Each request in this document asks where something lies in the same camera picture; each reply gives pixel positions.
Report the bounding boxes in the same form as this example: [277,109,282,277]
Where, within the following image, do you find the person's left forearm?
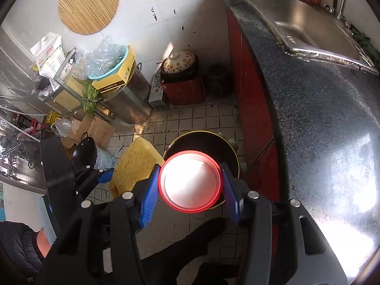
[0,221,46,280]

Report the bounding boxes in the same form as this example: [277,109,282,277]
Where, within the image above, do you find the black cooking pot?
[160,62,199,84]

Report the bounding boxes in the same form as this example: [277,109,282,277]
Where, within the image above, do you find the clear plastic bags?
[71,36,128,80]

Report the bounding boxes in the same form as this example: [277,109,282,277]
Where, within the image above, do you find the dark clay jar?
[206,65,234,97]

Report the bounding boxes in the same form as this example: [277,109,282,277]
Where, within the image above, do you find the green leafy plant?
[80,82,102,115]

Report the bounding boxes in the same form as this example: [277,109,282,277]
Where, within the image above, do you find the grey metal cage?
[148,72,171,110]

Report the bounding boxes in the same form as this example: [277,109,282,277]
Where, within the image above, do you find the floral ceramic lid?
[162,51,197,74]

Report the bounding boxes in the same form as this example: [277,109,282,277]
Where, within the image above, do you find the large stainless steel pot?
[103,61,154,124]

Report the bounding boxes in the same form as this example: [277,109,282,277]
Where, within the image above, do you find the red square box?
[160,76,205,106]

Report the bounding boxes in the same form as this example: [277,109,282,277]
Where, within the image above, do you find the white paper bags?
[30,33,66,81]

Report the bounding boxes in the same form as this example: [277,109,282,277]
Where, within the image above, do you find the stainless steel sink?
[232,0,380,75]

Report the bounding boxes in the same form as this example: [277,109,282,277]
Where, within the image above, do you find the black trash bin gold rim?
[162,130,241,212]

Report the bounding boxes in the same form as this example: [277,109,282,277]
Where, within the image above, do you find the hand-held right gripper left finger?
[42,163,161,285]

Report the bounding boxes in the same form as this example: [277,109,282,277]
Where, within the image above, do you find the yellow cardboard box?
[91,46,137,91]

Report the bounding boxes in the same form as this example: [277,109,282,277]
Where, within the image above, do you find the teal plastic basket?
[87,45,130,81]

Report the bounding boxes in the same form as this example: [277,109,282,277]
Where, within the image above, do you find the dark green cloth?
[348,24,374,57]

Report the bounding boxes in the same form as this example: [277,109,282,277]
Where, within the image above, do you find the brown cardboard box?
[61,114,116,151]

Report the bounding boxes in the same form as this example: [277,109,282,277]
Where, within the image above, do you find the red cabinet door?
[246,141,282,250]
[226,7,275,167]

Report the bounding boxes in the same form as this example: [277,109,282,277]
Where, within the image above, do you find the yellow sponge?
[109,137,166,200]

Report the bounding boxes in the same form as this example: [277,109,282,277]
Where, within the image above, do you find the red-rimmed white lid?
[158,150,224,214]

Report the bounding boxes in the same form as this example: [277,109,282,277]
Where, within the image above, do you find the round bamboo mat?
[57,0,120,35]

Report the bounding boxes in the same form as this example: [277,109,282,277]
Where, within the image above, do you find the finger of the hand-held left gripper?
[75,168,115,197]

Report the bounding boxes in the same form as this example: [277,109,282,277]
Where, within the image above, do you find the black pan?
[71,136,98,170]

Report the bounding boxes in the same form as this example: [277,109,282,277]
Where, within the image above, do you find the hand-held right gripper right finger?
[220,163,348,285]

